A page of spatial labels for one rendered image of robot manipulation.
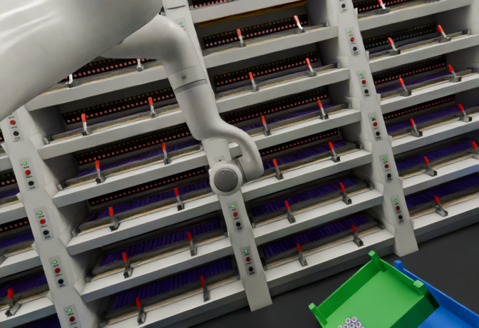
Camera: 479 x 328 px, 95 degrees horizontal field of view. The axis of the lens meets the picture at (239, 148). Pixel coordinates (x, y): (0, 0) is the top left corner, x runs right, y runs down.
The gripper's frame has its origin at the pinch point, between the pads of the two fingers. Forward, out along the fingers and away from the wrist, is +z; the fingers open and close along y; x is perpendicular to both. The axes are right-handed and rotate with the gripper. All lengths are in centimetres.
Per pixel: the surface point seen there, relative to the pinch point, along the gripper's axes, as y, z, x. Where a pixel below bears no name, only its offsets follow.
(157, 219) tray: -30.1, 3.0, -12.3
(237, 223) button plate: -0.4, 2.2, -23.1
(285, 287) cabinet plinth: 12, 7, -58
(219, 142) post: 2.0, 2.8, 10.8
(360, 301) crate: 32, -18, -54
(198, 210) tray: -14.0, 3.5, -13.7
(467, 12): 135, 6, 39
